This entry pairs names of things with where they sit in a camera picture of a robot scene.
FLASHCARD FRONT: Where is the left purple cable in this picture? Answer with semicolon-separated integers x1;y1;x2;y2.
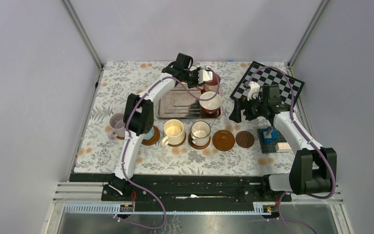
121;67;222;230

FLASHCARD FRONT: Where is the blue toy brick stack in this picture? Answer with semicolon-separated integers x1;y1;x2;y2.
261;126;278;143

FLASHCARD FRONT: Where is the black white chessboard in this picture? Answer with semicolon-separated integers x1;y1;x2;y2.
230;61;305;105

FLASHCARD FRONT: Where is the floral tablecloth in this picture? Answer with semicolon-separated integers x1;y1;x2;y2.
74;61;317;177

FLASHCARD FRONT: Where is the light blue mug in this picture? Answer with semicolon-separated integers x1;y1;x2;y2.
144;126;155;141

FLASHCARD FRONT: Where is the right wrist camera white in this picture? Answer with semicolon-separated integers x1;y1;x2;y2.
246;81;261;101

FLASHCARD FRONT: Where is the white ribbed mug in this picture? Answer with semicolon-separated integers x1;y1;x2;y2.
189;121;211;147

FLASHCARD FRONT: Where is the dark grey brick baseplate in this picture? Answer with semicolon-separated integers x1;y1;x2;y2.
257;128;287;154

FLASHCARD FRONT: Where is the pink mug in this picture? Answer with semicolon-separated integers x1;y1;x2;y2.
203;73;221;92

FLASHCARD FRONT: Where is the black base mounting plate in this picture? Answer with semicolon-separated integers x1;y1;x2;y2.
101;175;282;212

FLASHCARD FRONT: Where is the dark walnut round coaster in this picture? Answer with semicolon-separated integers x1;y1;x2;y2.
235;131;255;148

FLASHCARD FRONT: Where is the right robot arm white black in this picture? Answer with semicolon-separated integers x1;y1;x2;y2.
229;82;337;201

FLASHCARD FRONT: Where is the metal serving tray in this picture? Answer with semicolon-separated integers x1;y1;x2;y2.
155;84;223;119

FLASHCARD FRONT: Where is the white cup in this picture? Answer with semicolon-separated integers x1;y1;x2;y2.
199;91;222;114

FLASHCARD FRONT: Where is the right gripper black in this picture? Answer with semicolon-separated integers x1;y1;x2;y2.
229;94;267;123

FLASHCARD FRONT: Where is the white toy brick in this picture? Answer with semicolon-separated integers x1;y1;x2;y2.
275;142;292;153

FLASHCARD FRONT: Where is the brown wooden coaster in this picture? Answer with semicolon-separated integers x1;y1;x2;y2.
142;125;160;146
188;133;211;150
212;130;236;152
168;136;187;147

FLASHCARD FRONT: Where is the cream yellow mug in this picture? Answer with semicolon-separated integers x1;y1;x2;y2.
160;119;186;147

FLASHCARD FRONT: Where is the lilac mug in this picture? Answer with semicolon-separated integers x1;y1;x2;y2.
108;113;125;140

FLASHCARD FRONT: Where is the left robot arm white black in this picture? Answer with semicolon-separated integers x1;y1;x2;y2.
114;53;213;180

